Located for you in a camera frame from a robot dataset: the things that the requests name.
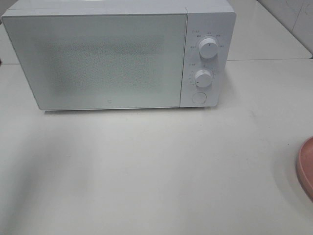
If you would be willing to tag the round door release button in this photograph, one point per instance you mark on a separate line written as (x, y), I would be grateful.
(199, 98)

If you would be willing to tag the pink round plate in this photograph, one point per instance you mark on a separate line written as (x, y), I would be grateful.
(304, 167)

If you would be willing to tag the white microwave door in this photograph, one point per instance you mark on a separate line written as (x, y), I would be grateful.
(101, 62)

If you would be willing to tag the upper white power knob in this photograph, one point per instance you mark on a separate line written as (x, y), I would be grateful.
(208, 47)

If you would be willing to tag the white microwave oven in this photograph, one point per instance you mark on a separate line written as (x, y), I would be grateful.
(204, 18)

